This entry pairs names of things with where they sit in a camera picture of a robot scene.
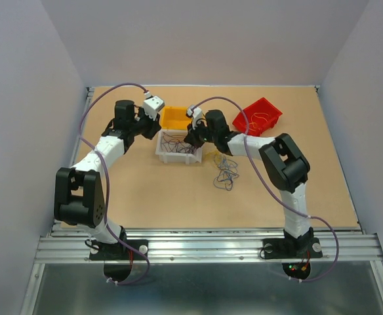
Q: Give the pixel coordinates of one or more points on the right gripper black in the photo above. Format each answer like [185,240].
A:
[191,136]

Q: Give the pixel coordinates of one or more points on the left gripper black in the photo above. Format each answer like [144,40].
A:
[154,125]

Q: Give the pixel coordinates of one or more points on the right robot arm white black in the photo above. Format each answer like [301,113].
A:
[286,167]

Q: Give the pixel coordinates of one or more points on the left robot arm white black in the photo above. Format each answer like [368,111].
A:
[79,198]

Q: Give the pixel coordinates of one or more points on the yellow plastic bin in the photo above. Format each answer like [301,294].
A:
[174,118]

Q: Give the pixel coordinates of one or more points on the white plastic bin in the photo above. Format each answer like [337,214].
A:
[171,148]

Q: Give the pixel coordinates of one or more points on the red plastic bin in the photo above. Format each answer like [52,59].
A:
[262,115]

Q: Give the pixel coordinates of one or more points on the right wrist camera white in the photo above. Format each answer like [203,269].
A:
[194,113]

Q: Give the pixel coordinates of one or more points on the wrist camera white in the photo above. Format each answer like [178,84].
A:
[152,105]
[194,113]

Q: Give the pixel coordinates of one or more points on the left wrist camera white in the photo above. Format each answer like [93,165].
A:
[152,105]

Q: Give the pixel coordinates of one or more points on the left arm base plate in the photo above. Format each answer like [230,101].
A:
[139,249]

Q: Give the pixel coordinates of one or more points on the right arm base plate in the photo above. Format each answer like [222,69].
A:
[286,248]

